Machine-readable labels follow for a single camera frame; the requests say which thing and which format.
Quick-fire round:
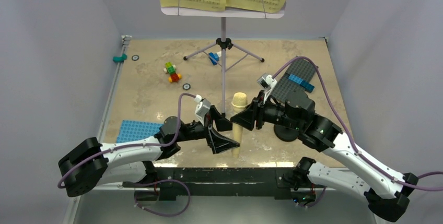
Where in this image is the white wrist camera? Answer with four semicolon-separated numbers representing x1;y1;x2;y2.
194;95;211;125
257;73;277;102

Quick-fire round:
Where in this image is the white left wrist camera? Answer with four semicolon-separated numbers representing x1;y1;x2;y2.
194;95;211;125

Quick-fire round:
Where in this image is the lilac tripod music stand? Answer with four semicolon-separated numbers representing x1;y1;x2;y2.
161;3;286;114

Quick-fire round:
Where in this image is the dark grey studded baseplate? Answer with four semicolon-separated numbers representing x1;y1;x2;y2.
271;59;316;103

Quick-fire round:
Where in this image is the aluminium left frame rail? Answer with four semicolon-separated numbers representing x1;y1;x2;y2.
62;35;133;223

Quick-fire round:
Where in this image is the blue brick on baseplate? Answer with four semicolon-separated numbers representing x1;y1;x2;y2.
288;74;315;93

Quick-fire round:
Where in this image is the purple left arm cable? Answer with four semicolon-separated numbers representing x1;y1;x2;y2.
57;93;198;216

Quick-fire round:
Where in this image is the black front mounting rail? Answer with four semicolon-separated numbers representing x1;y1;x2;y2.
134;167;316;203

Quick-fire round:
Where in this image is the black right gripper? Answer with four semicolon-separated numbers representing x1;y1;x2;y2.
230;90;302;131

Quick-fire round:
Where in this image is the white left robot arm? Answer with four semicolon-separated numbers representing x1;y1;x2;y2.
57;105;240;197

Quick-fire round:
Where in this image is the poker chip near car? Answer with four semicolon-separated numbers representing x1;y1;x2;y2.
182;83;191;91

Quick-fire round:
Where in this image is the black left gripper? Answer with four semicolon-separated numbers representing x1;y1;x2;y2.
174;105;238;153

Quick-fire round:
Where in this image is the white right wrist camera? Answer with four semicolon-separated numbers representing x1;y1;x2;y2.
257;73;277;102

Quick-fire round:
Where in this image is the light blue studded baseplate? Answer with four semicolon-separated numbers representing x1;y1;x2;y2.
116;120;162;144

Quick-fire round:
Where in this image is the colourful toy brick car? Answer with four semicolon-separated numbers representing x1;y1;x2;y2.
163;62;182;83

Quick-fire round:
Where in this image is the black desktop microphone stand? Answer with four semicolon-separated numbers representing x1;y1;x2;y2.
273;125;300;142

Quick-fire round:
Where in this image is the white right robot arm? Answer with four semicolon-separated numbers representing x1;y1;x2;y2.
230;91;418;222

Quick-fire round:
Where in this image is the blue brick under stand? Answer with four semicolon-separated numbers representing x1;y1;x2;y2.
208;51;222;65

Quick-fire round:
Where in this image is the cream yellow microphone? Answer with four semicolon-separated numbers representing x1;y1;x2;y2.
231;92;248;158

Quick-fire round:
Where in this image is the teal plastic clip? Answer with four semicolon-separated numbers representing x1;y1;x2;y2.
112;53;127;63

